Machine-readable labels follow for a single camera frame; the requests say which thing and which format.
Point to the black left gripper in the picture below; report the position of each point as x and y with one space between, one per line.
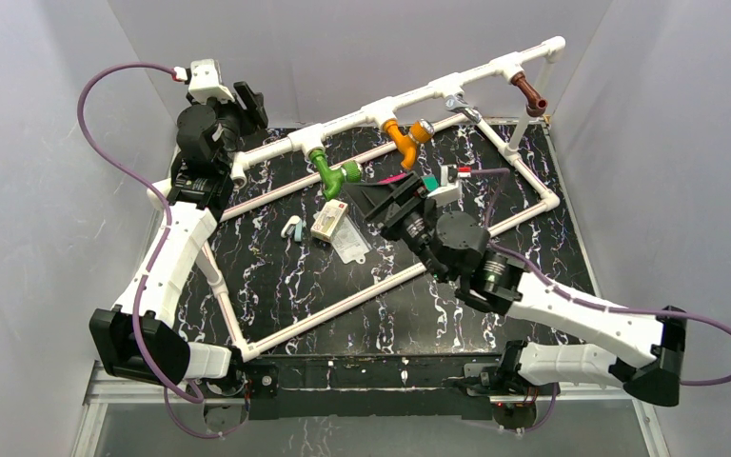
257 109

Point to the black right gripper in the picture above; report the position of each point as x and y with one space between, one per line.
372 199

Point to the green plastic faucet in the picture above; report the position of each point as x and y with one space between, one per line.
333 179

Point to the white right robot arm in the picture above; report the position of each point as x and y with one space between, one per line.
642 354

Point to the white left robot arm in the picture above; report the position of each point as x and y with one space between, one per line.
137 338

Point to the pink plastic strip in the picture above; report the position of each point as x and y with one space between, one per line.
392 179

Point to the clear plastic bag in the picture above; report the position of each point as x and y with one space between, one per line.
349 243

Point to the small beige cardboard box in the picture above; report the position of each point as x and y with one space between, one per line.
328 220

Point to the small green plastic piece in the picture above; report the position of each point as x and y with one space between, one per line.
431 183

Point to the white teal thread tape roll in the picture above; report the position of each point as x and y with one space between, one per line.
293 228

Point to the orange plastic faucet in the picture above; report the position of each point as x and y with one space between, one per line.
408 144

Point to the black marble table mat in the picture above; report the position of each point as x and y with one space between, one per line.
275 282

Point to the chrome metal faucet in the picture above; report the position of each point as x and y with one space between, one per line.
456 103

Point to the brown plastic faucet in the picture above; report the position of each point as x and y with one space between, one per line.
535 104

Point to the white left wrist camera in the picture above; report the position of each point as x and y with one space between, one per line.
204 81

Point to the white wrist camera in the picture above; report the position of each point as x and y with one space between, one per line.
204 81
451 188

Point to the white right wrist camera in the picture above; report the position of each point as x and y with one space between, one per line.
451 188

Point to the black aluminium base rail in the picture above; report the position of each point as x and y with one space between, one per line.
286 386

